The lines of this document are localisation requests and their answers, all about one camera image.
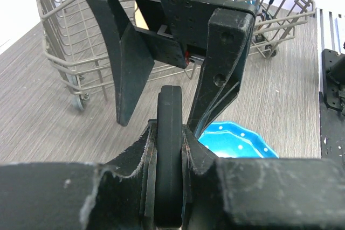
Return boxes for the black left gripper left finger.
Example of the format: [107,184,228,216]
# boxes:
[99,120,157,229]

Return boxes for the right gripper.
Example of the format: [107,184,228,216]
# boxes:
[86,0,257,136]

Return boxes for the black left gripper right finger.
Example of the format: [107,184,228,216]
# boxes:
[182,126,226,229]

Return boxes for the black phone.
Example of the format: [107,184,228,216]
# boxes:
[154,85,183,229]

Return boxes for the blue polka dot plate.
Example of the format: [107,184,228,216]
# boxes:
[198,121,279,158]

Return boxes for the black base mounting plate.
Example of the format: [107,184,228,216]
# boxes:
[320,49,344,165]

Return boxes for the grey wire dish rack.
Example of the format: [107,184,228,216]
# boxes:
[22,0,316,112]

